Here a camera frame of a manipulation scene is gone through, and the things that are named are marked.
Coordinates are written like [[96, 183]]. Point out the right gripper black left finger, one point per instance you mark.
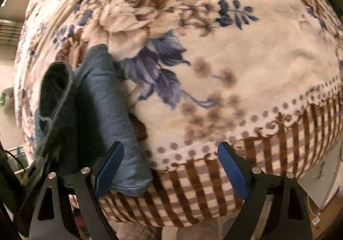
[[53, 217]]

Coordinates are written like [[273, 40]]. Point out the blue denim jeans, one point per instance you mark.
[[81, 113]]

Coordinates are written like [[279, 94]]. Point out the plastic bag with green item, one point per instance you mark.
[[7, 93]]

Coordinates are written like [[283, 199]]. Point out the floral bed blanket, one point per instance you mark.
[[263, 75]]

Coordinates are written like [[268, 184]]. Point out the left striped curtain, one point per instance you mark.
[[10, 32]]

